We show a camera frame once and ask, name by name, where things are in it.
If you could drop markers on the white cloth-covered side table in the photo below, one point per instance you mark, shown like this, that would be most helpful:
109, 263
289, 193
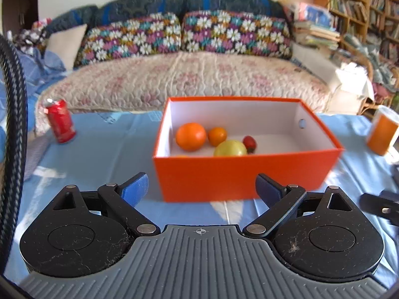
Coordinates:
352, 78

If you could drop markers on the blue striped blanket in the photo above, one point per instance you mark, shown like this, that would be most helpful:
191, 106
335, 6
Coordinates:
43, 68

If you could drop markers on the dark blue patterned sofa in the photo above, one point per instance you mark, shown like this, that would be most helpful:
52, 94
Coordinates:
140, 4

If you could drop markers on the yellow-green apple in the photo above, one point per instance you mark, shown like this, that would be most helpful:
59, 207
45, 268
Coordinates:
230, 149

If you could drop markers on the large orange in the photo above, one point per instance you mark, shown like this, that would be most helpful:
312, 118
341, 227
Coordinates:
191, 136

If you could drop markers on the dark wooden door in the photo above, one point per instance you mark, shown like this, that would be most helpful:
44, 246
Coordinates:
28, 3

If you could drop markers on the pink quilted sofa cover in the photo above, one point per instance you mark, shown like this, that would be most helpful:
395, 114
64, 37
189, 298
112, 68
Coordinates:
187, 78

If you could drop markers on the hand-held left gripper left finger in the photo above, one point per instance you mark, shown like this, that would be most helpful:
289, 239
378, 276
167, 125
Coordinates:
137, 187

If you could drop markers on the orange cylindrical container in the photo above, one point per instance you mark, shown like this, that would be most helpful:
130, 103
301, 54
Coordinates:
383, 130

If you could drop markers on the red soda can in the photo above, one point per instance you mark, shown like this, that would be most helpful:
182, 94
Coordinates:
60, 121

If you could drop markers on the stack of books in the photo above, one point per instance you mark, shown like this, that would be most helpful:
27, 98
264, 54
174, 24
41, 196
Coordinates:
314, 34

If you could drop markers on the blue printed tablecloth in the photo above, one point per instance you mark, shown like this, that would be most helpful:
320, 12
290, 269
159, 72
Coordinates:
109, 155

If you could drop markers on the pile of clothes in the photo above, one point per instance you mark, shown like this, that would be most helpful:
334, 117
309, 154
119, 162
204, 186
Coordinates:
385, 68

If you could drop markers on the white pillow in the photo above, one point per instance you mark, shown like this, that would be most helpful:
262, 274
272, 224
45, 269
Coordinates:
65, 46

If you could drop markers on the red tomato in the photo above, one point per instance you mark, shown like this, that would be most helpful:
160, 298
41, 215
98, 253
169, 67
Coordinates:
250, 142

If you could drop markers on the orange cardboard box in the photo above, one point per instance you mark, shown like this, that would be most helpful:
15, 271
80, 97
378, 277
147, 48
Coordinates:
218, 174

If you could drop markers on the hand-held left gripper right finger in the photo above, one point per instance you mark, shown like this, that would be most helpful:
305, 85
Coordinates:
268, 190

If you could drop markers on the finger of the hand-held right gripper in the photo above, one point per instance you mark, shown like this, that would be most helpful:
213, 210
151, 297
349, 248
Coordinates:
377, 204

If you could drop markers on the dark floral cloth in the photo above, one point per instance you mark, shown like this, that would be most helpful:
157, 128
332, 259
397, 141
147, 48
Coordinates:
32, 34

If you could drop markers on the wooden bookshelf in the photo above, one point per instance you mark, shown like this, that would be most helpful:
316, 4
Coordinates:
367, 3

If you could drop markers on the small orange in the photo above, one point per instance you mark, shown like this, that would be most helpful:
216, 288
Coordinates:
217, 136

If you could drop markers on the wicker chair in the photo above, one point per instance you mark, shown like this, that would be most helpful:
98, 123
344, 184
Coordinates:
371, 65

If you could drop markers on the floral cushion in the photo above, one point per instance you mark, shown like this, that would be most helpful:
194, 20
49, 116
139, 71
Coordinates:
131, 40
237, 34

